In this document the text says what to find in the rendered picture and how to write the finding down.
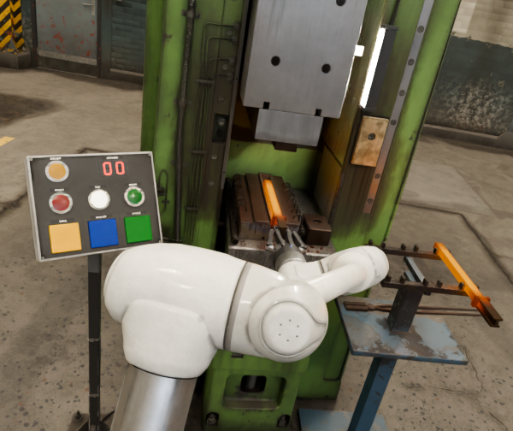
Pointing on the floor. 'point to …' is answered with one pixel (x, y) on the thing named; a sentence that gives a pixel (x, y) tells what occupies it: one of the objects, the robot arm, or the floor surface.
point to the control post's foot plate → (79, 422)
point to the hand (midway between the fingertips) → (280, 227)
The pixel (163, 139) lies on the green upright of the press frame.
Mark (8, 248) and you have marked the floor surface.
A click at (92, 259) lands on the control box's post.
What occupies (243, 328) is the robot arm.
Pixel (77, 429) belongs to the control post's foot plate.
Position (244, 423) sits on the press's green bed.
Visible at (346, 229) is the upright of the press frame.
